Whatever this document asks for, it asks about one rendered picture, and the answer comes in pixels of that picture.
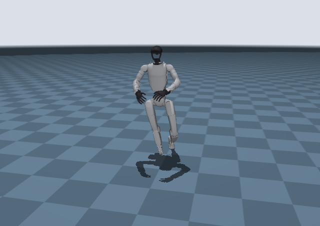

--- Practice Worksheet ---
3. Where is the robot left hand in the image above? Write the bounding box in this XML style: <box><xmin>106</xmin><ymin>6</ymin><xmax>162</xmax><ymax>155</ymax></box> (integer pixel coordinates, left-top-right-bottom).
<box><xmin>153</xmin><ymin>89</ymin><xmax>171</xmax><ymax>102</ymax></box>

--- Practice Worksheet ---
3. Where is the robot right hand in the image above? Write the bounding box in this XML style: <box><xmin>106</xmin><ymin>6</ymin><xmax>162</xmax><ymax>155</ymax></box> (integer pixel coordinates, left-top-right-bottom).
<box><xmin>135</xmin><ymin>89</ymin><xmax>146</xmax><ymax>105</ymax></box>

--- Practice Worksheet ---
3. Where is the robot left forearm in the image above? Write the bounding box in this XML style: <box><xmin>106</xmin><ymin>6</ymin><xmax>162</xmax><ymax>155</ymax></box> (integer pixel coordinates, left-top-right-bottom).
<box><xmin>166</xmin><ymin>79</ymin><xmax>181</xmax><ymax>93</ymax></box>

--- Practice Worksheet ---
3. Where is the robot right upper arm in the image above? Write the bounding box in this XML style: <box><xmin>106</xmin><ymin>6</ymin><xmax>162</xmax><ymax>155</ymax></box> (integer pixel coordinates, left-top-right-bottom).
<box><xmin>135</xmin><ymin>64</ymin><xmax>148</xmax><ymax>86</ymax></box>

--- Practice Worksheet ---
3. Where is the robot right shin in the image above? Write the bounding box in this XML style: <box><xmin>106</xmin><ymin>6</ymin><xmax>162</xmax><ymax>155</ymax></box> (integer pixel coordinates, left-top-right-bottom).
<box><xmin>152</xmin><ymin>130</ymin><xmax>163</xmax><ymax>155</ymax></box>

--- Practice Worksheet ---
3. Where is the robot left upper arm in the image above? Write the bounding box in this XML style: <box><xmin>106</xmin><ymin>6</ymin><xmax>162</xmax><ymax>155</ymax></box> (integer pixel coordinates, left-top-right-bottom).
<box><xmin>166</xmin><ymin>64</ymin><xmax>179</xmax><ymax>83</ymax></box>

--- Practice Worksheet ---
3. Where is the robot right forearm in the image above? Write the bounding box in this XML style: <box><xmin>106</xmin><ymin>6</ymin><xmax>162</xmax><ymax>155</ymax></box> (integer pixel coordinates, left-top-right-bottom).
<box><xmin>132</xmin><ymin>80</ymin><xmax>140</xmax><ymax>94</ymax></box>

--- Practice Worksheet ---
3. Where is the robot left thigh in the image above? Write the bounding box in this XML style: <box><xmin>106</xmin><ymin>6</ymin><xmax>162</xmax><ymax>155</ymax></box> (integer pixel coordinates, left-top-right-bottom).
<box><xmin>165</xmin><ymin>99</ymin><xmax>178</xmax><ymax>137</ymax></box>

